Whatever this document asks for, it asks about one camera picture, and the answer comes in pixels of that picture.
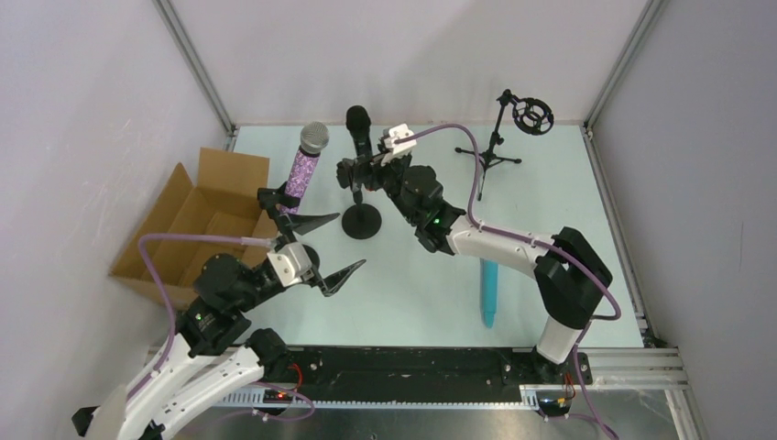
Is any black round-base mic stand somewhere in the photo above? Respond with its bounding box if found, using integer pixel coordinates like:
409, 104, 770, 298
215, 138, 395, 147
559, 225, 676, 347
257, 183, 301, 244

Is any purple glitter microphone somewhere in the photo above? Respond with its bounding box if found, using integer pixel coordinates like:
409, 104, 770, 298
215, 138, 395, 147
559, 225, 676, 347
280, 121, 330, 214

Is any black orange-ring microphone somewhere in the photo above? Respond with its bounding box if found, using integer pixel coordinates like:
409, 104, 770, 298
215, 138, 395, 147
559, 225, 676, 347
345, 105, 373, 158

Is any brown cardboard box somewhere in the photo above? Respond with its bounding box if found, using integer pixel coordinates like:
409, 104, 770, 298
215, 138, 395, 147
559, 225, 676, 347
109, 148, 277, 310

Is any teal blue microphone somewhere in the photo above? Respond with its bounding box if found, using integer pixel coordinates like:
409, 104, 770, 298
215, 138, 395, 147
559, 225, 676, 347
480, 259, 498, 328

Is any black tripod shock-mount stand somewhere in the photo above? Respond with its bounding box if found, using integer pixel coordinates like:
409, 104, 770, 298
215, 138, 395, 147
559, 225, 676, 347
454, 89, 555, 203

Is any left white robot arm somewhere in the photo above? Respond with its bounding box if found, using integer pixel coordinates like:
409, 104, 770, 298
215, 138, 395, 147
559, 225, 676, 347
71, 207, 365, 439

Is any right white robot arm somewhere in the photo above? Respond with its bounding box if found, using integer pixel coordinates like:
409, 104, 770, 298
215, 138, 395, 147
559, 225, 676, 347
336, 156, 612, 365

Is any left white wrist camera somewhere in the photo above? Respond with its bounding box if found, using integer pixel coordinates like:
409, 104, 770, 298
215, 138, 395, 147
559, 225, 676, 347
267, 242, 320, 288

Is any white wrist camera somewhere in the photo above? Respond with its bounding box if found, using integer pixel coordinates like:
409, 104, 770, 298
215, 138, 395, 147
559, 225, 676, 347
267, 242, 320, 288
380, 124, 417, 166

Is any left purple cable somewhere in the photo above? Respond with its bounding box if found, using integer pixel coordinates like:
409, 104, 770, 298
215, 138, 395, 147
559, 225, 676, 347
124, 233, 280, 402

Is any purple cable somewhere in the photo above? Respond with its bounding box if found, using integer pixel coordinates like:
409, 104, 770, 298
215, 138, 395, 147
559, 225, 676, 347
124, 233, 280, 402
394, 123, 623, 402

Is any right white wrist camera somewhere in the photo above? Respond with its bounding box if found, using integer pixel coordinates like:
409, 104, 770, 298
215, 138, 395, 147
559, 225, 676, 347
380, 124, 417, 166

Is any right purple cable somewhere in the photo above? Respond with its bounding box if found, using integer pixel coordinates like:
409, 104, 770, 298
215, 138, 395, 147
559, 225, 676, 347
394, 123, 623, 402

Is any aluminium frame rail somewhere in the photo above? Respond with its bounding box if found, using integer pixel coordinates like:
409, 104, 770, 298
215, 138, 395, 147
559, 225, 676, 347
584, 348, 690, 391

